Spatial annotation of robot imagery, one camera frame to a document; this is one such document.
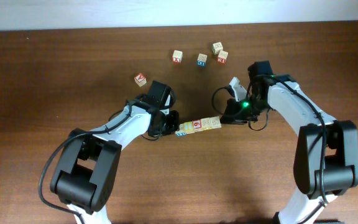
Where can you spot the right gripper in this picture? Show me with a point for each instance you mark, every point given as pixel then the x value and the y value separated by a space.
pixel 232 117

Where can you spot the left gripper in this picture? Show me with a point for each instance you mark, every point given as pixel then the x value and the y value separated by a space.
pixel 173 116

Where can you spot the wooden block red side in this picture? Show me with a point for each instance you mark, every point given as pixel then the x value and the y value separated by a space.
pixel 181 131

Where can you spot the red I wooden block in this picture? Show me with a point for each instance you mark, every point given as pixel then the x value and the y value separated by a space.
pixel 215 122

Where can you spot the plain wooden block yellow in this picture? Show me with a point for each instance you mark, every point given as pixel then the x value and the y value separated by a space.
pixel 188 127

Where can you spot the yellow sided wooden block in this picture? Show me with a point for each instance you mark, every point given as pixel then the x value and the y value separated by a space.
pixel 206 124

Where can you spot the red 9 wooden block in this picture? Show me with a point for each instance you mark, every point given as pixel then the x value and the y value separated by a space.
pixel 197 125

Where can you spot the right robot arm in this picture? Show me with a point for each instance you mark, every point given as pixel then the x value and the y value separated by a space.
pixel 326 157

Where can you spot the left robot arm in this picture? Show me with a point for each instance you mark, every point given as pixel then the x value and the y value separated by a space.
pixel 84 176

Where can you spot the red A wooden block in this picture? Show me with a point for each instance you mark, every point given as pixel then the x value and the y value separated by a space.
pixel 140 79

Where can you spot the red sided wooden block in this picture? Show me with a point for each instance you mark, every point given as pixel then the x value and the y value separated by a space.
pixel 222 57

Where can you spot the blue sided wooden block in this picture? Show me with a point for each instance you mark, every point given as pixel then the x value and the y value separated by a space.
pixel 201 60

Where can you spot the green R wooden block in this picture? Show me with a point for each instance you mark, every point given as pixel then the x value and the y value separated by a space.
pixel 217 47

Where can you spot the red X wooden block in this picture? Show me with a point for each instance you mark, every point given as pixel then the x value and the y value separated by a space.
pixel 177 56

